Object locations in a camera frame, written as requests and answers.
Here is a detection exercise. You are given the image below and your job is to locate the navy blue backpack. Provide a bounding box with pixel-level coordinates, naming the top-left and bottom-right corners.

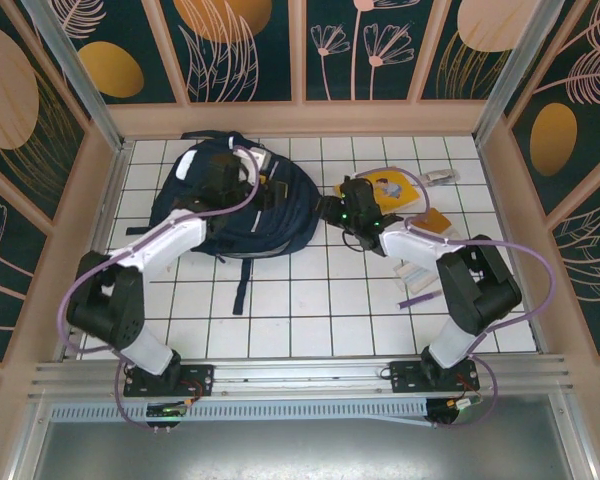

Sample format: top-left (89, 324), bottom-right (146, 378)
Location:
top-left (125, 130), bottom-right (326, 316)

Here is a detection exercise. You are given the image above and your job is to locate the yellow picture book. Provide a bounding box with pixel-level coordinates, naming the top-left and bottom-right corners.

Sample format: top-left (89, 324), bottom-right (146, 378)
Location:
top-left (333, 167), bottom-right (421, 214)

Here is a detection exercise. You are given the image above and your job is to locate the small orange notebook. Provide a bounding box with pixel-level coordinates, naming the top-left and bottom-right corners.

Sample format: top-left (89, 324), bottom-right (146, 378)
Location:
top-left (413, 208), bottom-right (459, 241)

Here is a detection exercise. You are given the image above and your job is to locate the clear pouch with banknotes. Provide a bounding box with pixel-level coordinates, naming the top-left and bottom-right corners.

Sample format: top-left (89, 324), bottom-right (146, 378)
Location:
top-left (392, 259), bottom-right (444, 296)

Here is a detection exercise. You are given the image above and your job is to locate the purple pen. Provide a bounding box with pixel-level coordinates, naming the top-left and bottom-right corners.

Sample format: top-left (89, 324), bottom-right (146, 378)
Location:
top-left (397, 290), bottom-right (440, 310)

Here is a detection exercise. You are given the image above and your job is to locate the grey metal sheet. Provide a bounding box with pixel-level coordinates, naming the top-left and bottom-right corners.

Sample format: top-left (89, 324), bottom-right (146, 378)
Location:
top-left (32, 418), bottom-right (584, 480)

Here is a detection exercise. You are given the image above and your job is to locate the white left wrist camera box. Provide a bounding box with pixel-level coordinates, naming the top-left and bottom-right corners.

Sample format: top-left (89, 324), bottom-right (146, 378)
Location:
top-left (252, 148), bottom-right (274, 176)

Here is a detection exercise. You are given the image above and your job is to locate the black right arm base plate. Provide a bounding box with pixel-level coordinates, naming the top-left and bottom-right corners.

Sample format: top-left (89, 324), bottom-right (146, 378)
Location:
top-left (389, 360), bottom-right (481, 394)

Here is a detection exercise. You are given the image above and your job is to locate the aluminium mounting rail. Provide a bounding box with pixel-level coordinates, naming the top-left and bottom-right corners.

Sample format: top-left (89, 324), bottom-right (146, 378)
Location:
top-left (29, 354), bottom-right (576, 400)

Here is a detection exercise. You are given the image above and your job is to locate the aluminium frame post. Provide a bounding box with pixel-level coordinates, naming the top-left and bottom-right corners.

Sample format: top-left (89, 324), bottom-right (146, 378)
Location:
top-left (471, 0), bottom-right (567, 144)
top-left (22, 0), bottom-right (134, 154)

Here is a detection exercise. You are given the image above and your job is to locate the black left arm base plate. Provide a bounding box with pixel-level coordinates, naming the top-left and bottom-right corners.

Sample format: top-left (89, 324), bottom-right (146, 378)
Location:
top-left (123, 363), bottom-right (215, 399)

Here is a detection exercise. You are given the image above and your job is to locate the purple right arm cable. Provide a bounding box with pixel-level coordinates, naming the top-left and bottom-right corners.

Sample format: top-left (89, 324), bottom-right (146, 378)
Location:
top-left (352, 168), bottom-right (556, 430)

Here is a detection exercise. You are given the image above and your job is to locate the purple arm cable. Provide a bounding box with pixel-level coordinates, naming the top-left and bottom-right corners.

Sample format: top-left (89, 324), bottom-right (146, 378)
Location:
top-left (352, 168), bottom-right (556, 430)
top-left (59, 144), bottom-right (261, 431)

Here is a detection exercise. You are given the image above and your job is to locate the grey slotted cable duct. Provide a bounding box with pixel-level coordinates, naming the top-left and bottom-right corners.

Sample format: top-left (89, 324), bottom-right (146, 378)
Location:
top-left (49, 397), bottom-right (431, 426)

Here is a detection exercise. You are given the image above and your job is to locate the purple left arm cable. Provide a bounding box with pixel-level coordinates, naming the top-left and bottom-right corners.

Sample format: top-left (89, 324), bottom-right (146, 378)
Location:
top-left (59, 144), bottom-right (261, 431)

